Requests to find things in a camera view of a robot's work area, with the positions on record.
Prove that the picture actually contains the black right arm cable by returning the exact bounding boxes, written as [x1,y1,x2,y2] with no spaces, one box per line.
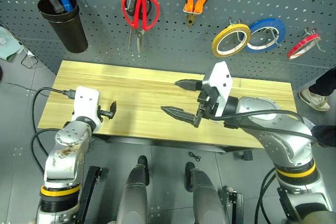
[207,109,317,224]

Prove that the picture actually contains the blue tape roll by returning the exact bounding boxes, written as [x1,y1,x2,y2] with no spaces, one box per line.
[242,18,287,54]

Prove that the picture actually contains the dark shoe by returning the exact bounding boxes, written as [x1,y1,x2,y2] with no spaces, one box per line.
[301,115,336,148]

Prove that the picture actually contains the red tape roll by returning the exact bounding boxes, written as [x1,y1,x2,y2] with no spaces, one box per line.
[286,33,322,60]

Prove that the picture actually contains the wooden table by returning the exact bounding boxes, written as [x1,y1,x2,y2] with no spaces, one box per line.
[37,60,298,154]

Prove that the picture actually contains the red handled scissors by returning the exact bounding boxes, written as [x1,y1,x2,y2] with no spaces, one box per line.
[121,0,161,54]

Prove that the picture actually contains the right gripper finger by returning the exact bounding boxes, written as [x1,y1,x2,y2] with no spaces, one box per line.
[174,78,204,93]
[160,105,204,129]

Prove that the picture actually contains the black cup holder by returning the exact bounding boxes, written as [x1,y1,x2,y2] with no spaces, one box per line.
[37,0,89,54]

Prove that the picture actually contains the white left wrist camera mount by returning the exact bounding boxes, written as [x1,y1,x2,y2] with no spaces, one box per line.
[71,86,102,133]

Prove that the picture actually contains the yellow tape roll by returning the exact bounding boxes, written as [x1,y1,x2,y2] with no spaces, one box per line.
[211,23,252,58]

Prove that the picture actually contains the black table caster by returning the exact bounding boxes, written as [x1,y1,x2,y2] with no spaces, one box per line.
[237,149,254,162]

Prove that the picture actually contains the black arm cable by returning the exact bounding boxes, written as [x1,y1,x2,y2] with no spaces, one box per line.
[30,87,78,175]
[207,109,317,224]

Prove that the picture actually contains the black metal stand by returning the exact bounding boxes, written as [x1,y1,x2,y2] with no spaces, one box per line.
[222,185,244,224]
[75,165,109,224]

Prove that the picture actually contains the dark rounded grey shape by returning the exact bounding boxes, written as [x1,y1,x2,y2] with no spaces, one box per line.
[184,162,229,224]
[116,155,151,224]

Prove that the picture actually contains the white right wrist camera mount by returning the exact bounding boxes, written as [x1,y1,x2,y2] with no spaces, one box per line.
[202,61,234,125]

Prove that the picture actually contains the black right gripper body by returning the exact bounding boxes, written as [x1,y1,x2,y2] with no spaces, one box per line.
[196,81,224,121]

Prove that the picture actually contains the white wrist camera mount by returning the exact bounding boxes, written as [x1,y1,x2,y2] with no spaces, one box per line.
[202,61,234,125]
[71,86,102,133]

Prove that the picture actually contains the orange black pliers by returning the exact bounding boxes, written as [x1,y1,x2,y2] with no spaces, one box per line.
[182,0,217,28]

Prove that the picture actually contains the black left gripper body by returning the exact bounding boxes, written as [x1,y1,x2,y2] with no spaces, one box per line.
[97,105,111,124]

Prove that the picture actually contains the dark trouser leg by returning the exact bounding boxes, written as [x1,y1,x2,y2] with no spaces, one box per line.
[308,66,336,101]

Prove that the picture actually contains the grey perforated pegboard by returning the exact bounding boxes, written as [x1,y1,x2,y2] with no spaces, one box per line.
[0,0,336,91]

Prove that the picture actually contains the green white clutter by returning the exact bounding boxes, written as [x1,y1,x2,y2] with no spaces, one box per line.
[0,25,25,62]

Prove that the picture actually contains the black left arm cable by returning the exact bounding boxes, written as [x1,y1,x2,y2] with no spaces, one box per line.
[30,87,78,175]

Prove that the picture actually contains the white sneaker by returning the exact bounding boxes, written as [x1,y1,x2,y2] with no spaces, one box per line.
[298,88,331,112]

